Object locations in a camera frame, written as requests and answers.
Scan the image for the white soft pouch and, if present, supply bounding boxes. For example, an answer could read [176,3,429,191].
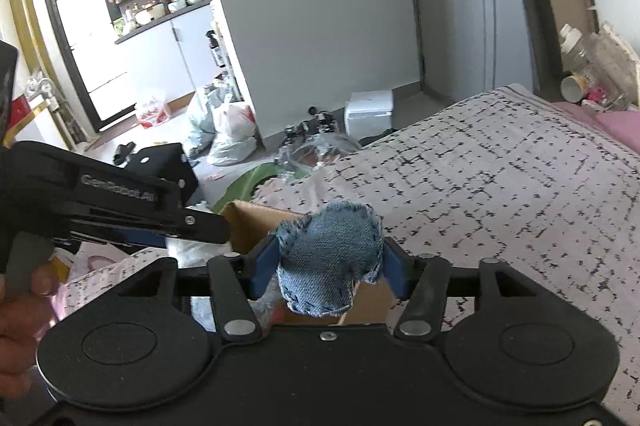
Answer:
[166,238,233,269]

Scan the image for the pink clothing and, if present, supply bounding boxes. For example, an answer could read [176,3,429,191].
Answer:
[49,241,166,322]

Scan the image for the yellow paper cup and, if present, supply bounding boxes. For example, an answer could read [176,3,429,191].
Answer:
[560,74,590,104]

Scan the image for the light blue plastic bag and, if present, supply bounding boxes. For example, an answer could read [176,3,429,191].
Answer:
[183,84,234,160]

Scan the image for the clear plastic bag with items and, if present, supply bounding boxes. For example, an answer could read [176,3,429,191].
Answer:
[274,133,361,178]

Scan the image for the person's left hand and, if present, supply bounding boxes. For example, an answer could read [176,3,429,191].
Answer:
[0,264,58,399]

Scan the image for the red white plastic bag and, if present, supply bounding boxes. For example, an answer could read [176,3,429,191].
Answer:
[134,98,171,128]

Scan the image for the green cartoon cushion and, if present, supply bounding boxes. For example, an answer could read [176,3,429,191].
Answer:
[212,162,305,214]

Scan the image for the grey door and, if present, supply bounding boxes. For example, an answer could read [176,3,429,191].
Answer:
[413,0,535,101]

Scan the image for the black dice cushion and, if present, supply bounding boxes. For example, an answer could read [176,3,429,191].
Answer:
[125,142,200,206]

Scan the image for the blue denim heart pillow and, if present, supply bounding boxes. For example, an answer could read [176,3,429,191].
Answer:
[276,201,384,318]

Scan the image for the clear plastic bottle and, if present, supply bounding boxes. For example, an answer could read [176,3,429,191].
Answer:
[560,23,596,82]

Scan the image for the black patterned white bed cover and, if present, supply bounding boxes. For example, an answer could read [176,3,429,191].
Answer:
[250,85,639,425]

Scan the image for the open brown cardboard box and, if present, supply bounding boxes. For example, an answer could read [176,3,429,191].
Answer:
[220,201,396,325]

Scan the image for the white small appliance box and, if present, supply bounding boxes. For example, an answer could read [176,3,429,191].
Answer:
[344,90,394,140]

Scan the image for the pink blanket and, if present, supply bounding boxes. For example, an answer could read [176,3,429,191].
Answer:
[553,102,640,153]

